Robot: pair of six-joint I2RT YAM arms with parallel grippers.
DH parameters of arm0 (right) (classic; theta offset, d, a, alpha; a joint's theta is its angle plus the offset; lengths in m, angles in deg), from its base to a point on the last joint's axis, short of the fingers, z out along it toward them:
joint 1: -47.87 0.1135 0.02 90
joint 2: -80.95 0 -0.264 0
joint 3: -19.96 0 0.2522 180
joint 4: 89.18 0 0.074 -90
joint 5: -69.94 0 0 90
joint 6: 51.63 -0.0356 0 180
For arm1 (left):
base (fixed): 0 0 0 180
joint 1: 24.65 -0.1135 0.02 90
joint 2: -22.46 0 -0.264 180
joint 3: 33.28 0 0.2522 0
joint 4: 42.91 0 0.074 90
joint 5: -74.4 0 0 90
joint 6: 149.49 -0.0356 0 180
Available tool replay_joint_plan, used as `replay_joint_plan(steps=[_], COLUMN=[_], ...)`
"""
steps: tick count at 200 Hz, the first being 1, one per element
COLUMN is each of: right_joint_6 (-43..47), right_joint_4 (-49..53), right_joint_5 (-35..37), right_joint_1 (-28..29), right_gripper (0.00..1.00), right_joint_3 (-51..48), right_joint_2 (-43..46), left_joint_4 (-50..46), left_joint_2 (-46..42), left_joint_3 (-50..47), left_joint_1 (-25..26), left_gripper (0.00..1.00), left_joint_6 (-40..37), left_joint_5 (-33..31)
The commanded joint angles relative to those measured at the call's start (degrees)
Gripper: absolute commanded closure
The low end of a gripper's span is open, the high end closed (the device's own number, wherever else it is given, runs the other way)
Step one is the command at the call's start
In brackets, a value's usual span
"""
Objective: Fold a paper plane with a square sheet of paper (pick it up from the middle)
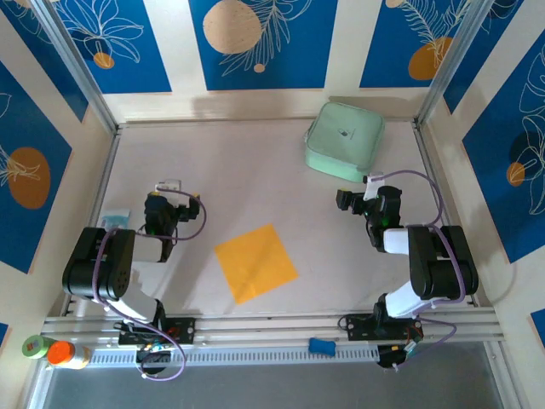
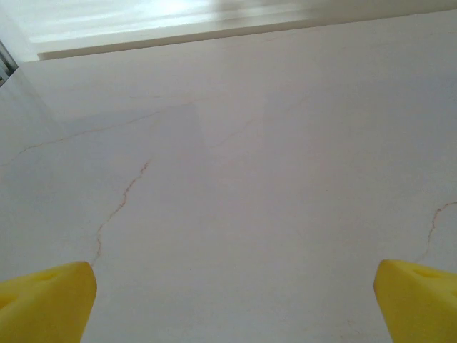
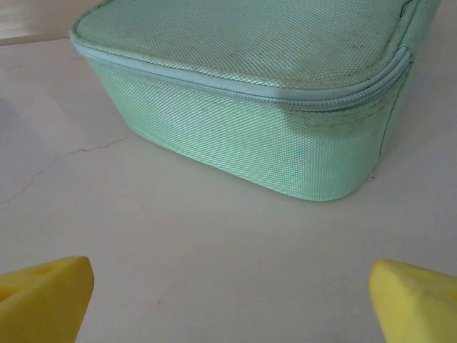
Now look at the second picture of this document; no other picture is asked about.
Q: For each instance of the aluminium frame post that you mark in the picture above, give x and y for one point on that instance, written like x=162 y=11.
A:
x=7 y=62

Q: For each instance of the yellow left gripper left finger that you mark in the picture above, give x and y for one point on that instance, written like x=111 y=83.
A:
x=43 y=307

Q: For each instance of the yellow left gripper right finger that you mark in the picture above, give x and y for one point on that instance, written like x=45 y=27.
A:
x=421 y=307

